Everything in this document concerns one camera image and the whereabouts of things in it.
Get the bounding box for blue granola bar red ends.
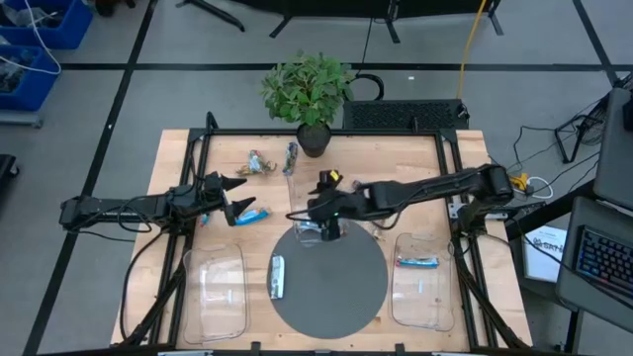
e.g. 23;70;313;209
395;255;440;270

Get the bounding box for yellow hanging cable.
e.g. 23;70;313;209
455;0;489;100

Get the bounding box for black backlit keyboard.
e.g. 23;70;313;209
576;224;633;298

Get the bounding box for white printed sheet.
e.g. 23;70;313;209
522;224;569;284

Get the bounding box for black partition screen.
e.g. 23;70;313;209
231;0;505;45

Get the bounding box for round grey woven placemat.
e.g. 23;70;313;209
266;220;390;341

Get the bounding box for green potted plant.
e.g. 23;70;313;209
259;48;356;159

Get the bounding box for dark green granola bar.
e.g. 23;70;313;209
282;141;300;177

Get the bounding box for black floor cable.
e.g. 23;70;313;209
511;123;599;175

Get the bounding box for grey cart base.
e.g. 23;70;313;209
0;109;45;130

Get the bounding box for blue storage crate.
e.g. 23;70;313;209
0;0;94;50
0;44;61;113

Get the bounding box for black pole stand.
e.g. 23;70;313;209
175;0;246;34

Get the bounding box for black looped cable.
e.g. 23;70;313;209
345;19;386;103

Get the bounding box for black equipment piece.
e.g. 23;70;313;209
0;153;21;194

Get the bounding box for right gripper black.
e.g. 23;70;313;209
305;170;362;242

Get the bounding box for black arm base cable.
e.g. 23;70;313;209
120;229;167;342

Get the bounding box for green and beige granola bar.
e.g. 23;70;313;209
235;164;278;178

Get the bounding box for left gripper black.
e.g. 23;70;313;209
197;170;258;227

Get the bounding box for yellow power plug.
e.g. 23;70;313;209
508;172;531;192

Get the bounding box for white looped cable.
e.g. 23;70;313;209
526;175;554;201

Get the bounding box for black metal rig frame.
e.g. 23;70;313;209
111;111;533;350

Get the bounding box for grey keyboard tray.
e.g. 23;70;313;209
556;196;633;333

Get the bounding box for clear plastic bin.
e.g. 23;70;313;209
390;231;456;332
182;241;250;345
288;172;350;247

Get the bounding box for blue granola bar orange ends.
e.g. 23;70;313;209
233;207;272;227

